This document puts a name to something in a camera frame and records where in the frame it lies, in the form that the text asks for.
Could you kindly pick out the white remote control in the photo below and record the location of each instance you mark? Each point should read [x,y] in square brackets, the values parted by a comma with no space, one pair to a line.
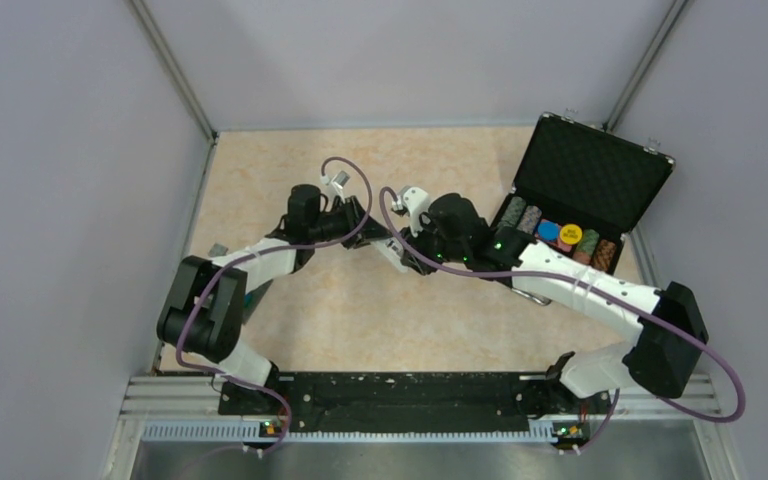
[392,251]

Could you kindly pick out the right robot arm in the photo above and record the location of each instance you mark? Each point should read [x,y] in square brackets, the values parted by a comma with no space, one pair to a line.
[652,322]

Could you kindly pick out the black aluminium case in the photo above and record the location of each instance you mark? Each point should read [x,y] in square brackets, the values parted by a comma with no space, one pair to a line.
[579,174]

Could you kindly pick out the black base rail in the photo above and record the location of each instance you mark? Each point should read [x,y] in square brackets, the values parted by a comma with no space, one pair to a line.
[434,403]

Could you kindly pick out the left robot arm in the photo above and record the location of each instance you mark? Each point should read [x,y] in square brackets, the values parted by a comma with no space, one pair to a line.
[208,302]

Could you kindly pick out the yellow round chip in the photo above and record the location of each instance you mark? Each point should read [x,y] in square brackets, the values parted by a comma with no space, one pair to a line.
[570,234]

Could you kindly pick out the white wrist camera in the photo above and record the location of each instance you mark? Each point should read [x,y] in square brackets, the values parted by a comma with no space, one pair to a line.
[334,186]
[412,202]

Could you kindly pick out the blue round chip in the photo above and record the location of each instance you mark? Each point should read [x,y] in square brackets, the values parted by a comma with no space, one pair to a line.
[548,231]

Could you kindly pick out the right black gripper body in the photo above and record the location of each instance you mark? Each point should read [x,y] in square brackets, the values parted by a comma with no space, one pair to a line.
[429,243]

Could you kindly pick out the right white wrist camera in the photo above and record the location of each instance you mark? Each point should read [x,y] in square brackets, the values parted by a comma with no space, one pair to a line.
[412,202]

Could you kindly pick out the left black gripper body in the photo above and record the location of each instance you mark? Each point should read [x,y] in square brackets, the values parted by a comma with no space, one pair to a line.
[345,217]

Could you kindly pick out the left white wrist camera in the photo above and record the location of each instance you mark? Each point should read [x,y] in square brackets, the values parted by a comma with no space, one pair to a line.
[334,186]

